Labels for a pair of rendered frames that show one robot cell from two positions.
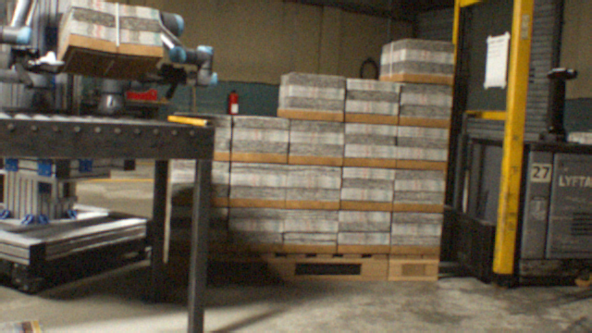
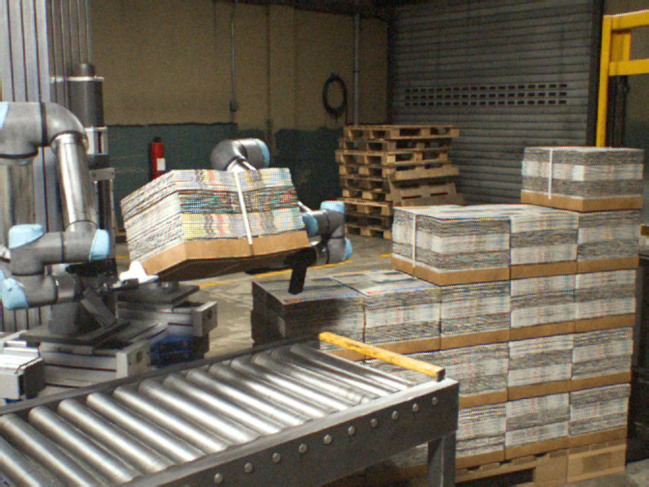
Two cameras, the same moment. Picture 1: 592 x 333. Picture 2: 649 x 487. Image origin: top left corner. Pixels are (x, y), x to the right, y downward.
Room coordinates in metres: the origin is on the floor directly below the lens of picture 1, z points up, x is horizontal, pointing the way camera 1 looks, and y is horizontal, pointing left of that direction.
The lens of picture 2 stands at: (0.43, 0.94, 1.41)
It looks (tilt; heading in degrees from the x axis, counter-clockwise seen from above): 9 degrees down; 349
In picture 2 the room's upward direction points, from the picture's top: straight up
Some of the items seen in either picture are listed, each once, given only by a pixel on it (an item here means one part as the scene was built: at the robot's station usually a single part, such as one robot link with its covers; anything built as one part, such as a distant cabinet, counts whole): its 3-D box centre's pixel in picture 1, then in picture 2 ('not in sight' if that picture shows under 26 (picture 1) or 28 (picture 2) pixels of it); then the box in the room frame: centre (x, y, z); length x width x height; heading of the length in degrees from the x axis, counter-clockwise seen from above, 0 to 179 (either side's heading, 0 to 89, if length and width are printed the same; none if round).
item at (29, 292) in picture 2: not in sight; (28, 291); (2.31, 1.28, 1.01); 0.11 x 0.08 x 0.09; 120
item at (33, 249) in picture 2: not in sight; (35, 249); (2.32, 1.26, 1.11); 0.11 x 0.08 x 0.11; 102
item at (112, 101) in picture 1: (113, 101); (156, 275); (3.16, 1.01, 0.87); 0.15 x 0.15 x 0.10
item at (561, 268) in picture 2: (362, 117); (515, 261); (3.23, -0.35, 0.86); 0.38 x 0.29 x 0.04; 11
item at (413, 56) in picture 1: (408, 158); (573, 307); (3.29, -0.64, 0.65); 0.39 x 0.30 x 1.29; 11
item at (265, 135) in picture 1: (279, 194); (413, 385); (3.15, 0.07, 0.42); 1.17 x 0.39 x 0.83; 101
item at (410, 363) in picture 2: (189, 120); (378, 353); (2.33, 0.43, 0.81); 0.43 x 0.03 x 0.02; 30
